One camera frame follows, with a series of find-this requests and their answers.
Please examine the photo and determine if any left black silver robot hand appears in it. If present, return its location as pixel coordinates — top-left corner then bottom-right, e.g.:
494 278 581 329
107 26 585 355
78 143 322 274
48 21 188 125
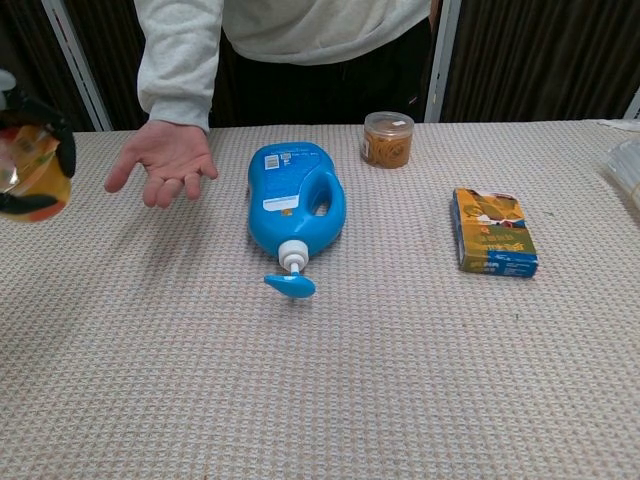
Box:
0 68 78 217

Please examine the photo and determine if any person's open bare hand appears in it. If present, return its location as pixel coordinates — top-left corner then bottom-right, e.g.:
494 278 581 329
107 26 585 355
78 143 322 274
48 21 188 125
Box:
103 119 220 210

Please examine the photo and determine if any small orange snack cup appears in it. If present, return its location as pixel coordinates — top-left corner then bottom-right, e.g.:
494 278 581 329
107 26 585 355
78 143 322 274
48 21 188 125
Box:
0 122 74 224

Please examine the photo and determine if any person's forearm in grey sleeve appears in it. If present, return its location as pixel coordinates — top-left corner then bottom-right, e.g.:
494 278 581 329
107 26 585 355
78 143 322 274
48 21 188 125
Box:
138 0 225 134

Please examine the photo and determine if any blue pump bottle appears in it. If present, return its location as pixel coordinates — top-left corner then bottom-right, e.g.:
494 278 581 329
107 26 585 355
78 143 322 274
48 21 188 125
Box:
246 141 348 301

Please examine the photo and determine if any person's torso in grey sweatshirt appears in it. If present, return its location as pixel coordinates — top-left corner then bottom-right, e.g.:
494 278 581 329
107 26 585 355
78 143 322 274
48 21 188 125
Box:
212 0 437 129

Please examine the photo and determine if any clear jar of rubber bands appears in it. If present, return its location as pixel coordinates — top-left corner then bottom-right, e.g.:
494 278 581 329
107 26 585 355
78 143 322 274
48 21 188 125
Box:
360 110 416 171

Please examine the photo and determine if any beige woven tablecloth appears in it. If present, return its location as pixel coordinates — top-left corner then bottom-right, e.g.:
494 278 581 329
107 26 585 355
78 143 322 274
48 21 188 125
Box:
0 118 640 480

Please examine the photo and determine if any orange and blue carton box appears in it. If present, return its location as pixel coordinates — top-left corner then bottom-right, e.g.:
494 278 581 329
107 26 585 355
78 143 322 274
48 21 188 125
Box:
451 187 540 278

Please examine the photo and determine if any clear plastic bag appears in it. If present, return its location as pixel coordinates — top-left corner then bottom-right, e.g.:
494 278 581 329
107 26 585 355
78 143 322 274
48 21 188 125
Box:
596 118 640 133

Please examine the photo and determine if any bundle of clear straws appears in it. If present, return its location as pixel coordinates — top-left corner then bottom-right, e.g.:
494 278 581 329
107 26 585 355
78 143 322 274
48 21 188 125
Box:
598 138 640 212

